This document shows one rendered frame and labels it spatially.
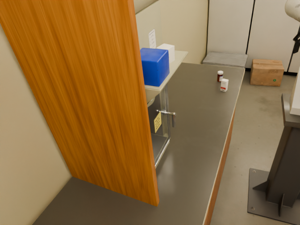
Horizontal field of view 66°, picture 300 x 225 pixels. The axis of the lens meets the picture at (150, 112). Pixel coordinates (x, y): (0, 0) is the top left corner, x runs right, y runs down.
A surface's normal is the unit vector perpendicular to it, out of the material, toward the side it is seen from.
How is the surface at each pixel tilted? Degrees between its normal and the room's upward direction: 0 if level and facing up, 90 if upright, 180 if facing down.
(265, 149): 0
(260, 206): 0
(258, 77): 92
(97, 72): 90
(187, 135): 0
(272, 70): 85
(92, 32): 90
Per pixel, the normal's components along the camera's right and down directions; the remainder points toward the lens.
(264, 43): -0.41, 0.58
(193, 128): -0.10, -0.79
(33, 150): 0.91, 0.18
